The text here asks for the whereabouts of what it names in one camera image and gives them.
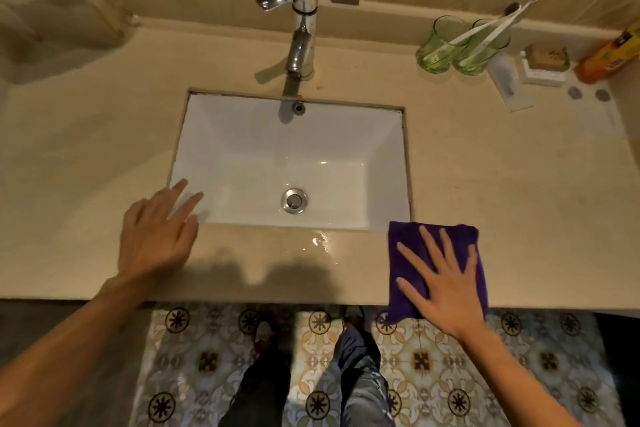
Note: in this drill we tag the person's left hand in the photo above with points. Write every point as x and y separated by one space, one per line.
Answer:
155 241

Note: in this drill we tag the person's right hand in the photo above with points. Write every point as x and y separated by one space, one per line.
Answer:
452 296

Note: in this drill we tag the purple cleaning cloth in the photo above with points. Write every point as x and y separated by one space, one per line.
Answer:
405 241

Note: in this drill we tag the white rectangular sink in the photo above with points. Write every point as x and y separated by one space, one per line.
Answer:
250 166

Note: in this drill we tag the chrome faucet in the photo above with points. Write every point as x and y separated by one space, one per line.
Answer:
302 41

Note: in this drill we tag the person's right forearm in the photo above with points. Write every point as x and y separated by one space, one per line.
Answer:
515 381

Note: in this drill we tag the person's left forearm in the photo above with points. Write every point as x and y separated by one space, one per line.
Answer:
65 346

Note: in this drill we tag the person's dark trousers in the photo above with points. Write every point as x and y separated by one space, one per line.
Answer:
365 381

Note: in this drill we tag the chrome sink drain stopper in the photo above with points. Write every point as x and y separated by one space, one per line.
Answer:
294 201

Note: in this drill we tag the long clear plastic packet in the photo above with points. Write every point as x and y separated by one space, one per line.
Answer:
510 84

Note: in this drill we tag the white soap dish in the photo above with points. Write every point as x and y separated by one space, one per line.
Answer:
540 79

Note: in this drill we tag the green glass cup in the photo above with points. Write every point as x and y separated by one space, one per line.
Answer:
437 54
475 61

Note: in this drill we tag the brown soap box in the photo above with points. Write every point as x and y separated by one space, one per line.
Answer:
547 57

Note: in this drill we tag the white toothbrush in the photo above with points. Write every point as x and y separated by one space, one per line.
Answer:
480 29
515 14

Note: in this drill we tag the orange bottle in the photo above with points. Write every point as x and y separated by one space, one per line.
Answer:
607 59

